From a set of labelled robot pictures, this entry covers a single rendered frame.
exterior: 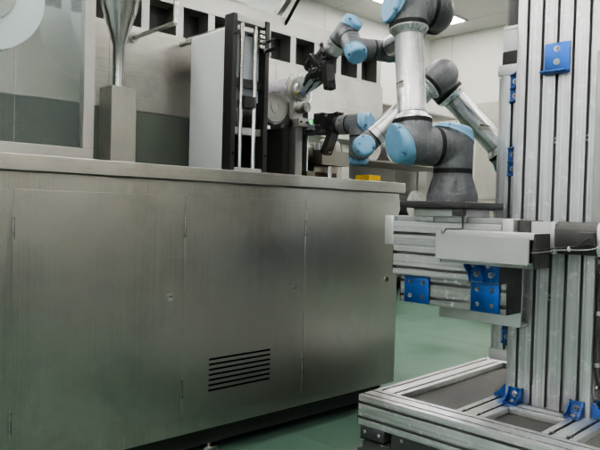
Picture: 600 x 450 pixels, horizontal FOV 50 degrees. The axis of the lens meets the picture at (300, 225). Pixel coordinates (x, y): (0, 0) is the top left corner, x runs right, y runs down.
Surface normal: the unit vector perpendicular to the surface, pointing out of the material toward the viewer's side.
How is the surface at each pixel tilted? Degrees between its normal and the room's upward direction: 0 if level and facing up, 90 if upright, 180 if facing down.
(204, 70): 90
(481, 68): 90
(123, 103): 90
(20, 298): 90
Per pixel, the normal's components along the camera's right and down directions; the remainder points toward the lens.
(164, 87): 0.68, 0.04
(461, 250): -0.70, 0.00
